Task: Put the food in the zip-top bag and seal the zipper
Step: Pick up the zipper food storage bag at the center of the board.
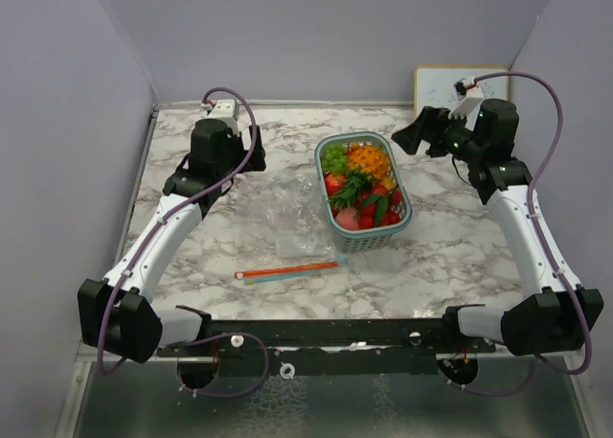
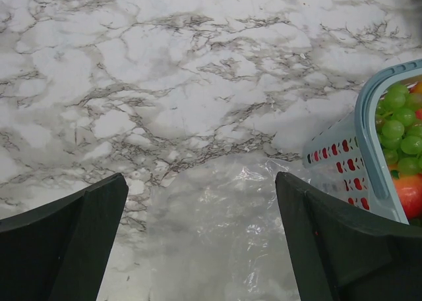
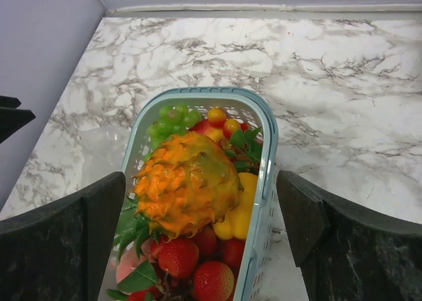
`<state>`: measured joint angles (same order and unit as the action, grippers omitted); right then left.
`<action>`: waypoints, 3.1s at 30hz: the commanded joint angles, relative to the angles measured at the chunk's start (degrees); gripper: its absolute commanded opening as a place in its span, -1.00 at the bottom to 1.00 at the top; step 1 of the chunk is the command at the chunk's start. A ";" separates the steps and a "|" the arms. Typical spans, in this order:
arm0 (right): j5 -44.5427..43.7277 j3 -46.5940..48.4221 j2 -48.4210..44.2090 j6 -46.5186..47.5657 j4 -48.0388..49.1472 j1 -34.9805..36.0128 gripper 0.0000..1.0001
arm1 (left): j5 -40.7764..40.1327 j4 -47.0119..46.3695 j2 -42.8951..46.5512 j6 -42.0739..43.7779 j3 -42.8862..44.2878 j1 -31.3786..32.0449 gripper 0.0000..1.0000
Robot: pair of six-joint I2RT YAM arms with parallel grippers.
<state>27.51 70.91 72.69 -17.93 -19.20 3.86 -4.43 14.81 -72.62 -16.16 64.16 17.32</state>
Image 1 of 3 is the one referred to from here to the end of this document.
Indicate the pink toy peach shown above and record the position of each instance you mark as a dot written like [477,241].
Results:
[348,218]

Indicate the orange toy pineapple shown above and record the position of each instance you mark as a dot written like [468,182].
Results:
[367,165]

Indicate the blue plastic strip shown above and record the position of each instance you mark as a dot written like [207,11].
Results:
[252,277]

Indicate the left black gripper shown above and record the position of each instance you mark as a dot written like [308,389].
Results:
[256,162]

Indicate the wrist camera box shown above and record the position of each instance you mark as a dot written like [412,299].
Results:
[468,103]
[224,109]

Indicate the green toy grapes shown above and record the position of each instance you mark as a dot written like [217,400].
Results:
[334,159]

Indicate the light blue plastic basket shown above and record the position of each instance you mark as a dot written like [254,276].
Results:
[364,240]

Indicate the red toy strawberries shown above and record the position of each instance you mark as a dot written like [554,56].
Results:
[376,207]

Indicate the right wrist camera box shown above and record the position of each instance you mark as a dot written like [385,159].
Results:
[468,103]

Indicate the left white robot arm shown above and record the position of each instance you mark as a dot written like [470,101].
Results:
[116,314]

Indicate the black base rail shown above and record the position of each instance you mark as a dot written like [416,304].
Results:
[319,347]

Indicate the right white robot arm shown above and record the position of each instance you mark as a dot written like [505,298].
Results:
[557,311]

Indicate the clear zip top bag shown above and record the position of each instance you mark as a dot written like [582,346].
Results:
[281,220]

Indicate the small whiteboard with stand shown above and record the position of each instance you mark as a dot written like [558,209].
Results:
[446,86]

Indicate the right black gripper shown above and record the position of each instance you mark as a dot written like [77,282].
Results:
[432,125]

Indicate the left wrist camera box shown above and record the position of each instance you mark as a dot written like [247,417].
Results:
[224,109]

